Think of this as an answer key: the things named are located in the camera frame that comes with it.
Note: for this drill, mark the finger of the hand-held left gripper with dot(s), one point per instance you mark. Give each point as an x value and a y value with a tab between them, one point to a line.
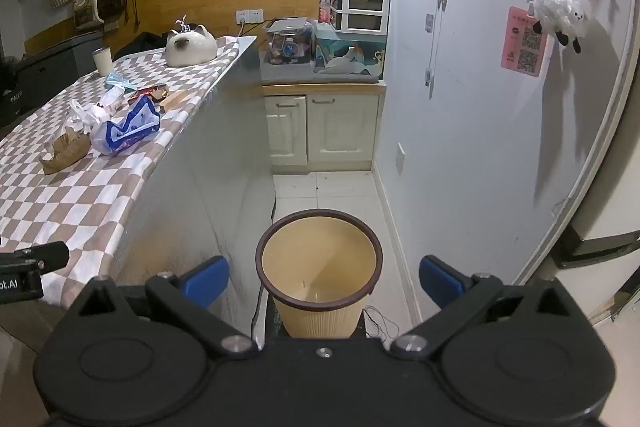
47	256

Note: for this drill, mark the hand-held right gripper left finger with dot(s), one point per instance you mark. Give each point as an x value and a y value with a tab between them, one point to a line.
207	279

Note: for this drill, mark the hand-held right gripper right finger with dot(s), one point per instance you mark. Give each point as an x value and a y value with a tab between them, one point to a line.
440	279

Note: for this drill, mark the beige trash bin brown rim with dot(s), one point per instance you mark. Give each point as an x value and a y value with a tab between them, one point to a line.
320	257

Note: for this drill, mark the white plastic bag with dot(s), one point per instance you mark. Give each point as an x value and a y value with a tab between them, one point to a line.
85	116

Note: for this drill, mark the light blue plastic packet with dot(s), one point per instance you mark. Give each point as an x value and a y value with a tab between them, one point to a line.
117	81

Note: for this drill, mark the dark red shiny box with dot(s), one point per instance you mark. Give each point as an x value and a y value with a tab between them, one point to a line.
152	93

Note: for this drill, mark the brown white checkered tablecloth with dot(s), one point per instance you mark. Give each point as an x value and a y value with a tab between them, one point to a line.
100	187

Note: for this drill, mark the brown paper bag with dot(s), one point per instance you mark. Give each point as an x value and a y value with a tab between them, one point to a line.
65	152

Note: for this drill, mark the dark blue plastic bag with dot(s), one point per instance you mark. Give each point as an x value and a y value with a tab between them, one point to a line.
127	129

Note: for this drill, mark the wooden block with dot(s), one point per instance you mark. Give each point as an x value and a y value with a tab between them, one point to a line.
174	101

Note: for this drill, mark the cream cabinet wooden top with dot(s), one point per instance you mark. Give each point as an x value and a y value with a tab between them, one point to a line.
340	127

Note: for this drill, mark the white refrigerator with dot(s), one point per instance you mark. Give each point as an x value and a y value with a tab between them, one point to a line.
615	187

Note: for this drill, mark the grey storage box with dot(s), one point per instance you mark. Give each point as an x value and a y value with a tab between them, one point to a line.
55	57

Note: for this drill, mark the white cup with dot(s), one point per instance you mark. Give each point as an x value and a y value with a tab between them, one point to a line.
103	63

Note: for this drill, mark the cat-shaped ceramic pot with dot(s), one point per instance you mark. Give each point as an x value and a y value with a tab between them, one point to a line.
190	49

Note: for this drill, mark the crumpled white bag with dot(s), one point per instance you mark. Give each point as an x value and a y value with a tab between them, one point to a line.
345	66

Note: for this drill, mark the clear storage container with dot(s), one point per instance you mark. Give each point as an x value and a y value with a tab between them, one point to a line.
287	44

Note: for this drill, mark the pink card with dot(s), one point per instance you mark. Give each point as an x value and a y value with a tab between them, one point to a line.
520	44

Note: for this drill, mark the small silver figurine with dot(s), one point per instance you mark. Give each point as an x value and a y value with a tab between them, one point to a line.
183	24

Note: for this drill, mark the teal box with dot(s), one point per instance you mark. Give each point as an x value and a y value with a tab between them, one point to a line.
330	42

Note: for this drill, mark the white drawer unit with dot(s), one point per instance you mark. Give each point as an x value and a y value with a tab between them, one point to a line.
362	2

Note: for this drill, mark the pink drink bottle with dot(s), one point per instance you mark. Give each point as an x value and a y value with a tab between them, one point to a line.
325	7

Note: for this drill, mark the white sheep plush toy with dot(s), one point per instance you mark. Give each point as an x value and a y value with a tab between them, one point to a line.
557	4

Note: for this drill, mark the white wall switch plate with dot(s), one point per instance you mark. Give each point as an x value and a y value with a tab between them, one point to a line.
401	158

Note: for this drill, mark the white wall socket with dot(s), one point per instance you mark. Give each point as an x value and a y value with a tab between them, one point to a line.
256	16
242	17

